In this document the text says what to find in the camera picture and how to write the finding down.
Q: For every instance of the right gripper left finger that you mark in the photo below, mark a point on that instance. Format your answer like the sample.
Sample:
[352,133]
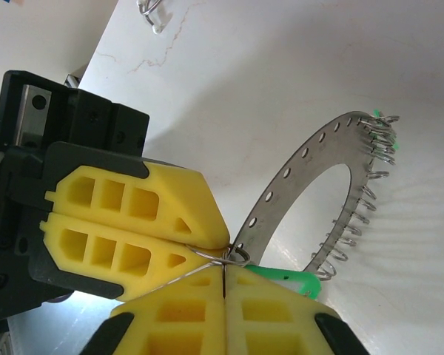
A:
[207,296]

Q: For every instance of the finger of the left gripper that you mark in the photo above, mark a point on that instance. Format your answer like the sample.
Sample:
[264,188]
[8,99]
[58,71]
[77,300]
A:
[163,281]
[185,196]

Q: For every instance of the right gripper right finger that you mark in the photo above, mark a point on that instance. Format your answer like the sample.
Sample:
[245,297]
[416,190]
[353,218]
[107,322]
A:
[244,292]

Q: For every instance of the green key tag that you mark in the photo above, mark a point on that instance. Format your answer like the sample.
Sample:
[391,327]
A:
[377,112]
[281,275]

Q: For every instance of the blue stethoscope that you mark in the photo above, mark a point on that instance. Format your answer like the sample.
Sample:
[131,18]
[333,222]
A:
[149,9]

